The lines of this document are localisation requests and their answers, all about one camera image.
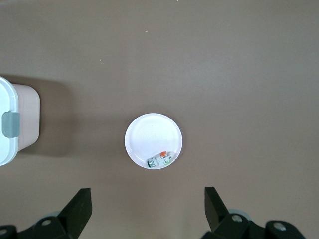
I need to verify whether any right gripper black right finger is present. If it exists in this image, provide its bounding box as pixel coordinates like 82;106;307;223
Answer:
203;186;265;239

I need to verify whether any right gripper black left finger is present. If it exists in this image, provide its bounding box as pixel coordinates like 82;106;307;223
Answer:
18;188;93;239

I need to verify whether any white lidded storage box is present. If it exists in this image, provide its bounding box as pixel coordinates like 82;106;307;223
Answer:
0;76;41;167

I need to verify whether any white round plate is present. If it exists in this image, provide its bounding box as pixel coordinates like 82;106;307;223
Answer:
124;113;183;170

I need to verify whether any brown table mat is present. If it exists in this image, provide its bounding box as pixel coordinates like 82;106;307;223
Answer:
0;0;319;239

